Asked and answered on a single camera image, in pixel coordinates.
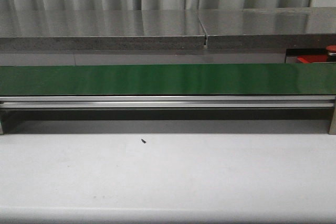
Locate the red mushroom push button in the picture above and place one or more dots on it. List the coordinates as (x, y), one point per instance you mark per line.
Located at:
(331, 53)

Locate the grey stone counter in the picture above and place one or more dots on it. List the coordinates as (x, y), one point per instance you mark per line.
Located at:
(117, 37)

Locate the green conveyor belt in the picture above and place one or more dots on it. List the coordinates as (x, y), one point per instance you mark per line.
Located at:
(187, 79)

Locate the red tray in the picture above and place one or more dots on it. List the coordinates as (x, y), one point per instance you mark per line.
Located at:
(316, 59)

